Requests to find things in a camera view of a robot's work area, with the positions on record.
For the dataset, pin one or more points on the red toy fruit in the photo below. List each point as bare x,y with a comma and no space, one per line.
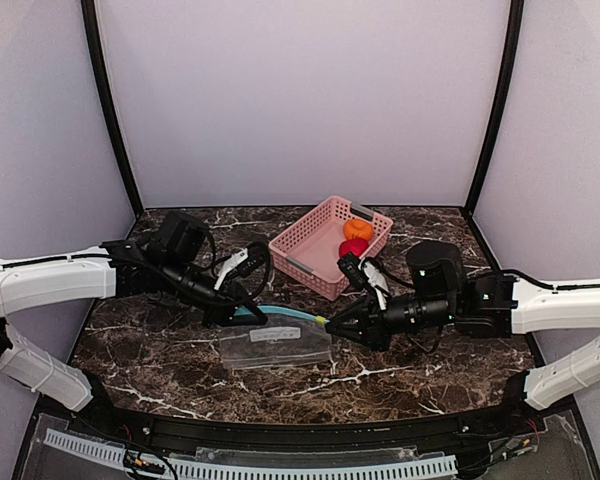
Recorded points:
354,246

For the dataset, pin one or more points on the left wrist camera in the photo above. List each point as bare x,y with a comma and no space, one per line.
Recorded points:
243,263

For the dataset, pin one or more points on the right black corner post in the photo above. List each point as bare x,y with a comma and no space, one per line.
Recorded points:
505,74

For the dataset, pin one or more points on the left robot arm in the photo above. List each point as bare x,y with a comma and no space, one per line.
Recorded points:
179,259

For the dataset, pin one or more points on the white slotted cable duct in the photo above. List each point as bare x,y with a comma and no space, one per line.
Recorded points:
149,466

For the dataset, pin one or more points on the left black corner post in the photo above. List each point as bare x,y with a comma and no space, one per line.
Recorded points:
107,104

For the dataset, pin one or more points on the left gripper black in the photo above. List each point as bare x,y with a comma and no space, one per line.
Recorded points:
230,301

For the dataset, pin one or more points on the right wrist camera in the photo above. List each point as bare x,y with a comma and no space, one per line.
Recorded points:
363,274

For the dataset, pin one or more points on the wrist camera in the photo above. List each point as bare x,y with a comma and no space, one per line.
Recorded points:
363,274
243,263

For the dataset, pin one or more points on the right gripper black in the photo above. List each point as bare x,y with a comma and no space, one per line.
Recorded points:
376,318

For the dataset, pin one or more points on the clear zip top bag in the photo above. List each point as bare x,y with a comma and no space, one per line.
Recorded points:
291,338

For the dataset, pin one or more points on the black corner post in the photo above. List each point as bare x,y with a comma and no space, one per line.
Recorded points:
505,74
107,104

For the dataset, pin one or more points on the orange toy fruit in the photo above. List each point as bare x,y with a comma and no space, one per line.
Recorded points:
358,229

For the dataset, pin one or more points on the pink plastic basket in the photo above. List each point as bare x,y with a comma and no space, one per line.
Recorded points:
308,250

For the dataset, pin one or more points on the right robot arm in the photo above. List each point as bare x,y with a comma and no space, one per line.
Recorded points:
491,305

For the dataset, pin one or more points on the black front frame rail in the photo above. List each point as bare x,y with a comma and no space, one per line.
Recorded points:
468,433

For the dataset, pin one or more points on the clear acrylic plate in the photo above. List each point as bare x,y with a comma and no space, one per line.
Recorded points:
296,459

